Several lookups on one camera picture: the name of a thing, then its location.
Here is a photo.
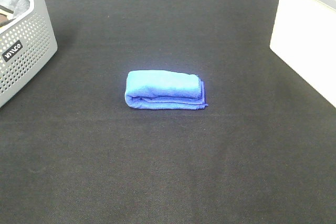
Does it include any blue microfibre towel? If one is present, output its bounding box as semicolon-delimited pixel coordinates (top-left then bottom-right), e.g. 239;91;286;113
124;70;208;110

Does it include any grey perforated laundry basket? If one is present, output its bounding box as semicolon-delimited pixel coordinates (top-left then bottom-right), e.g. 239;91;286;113
1;0;57;105

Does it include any white plastic storage bin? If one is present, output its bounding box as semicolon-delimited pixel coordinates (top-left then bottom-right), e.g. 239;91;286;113
270;0;335;105

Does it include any grey cloth in basket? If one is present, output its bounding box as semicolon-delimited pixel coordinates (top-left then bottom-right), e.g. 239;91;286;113
1;0;30;18

